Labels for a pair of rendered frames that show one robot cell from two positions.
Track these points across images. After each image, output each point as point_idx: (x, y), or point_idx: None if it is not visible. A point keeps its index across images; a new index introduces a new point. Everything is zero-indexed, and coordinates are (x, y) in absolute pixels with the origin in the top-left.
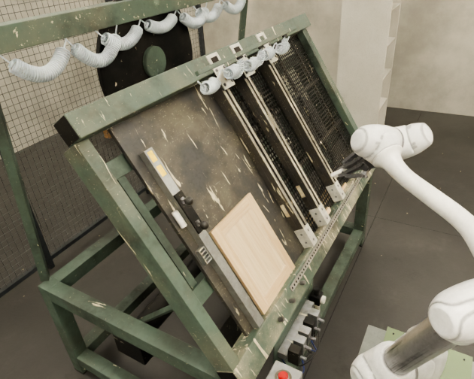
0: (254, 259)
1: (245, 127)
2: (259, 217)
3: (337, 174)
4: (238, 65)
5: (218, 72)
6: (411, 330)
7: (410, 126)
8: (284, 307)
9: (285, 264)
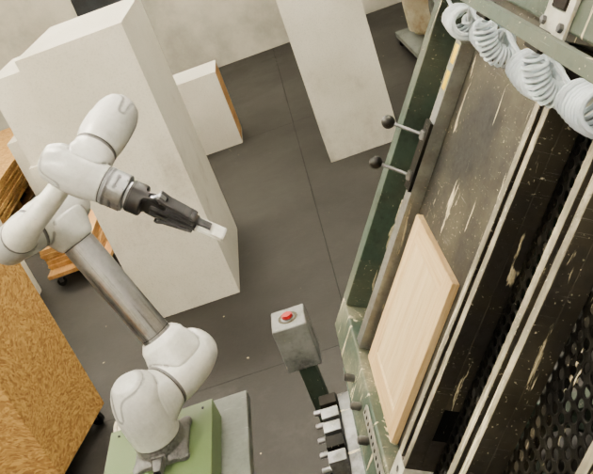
0: (400, 322)
1: (501, 197)
2: (429, 323)
3: None
4: (482, 30)
5: (543, 27)
6: (123, 275)
7: (62, 143)
8: (358, 392)
9: (393, 410)
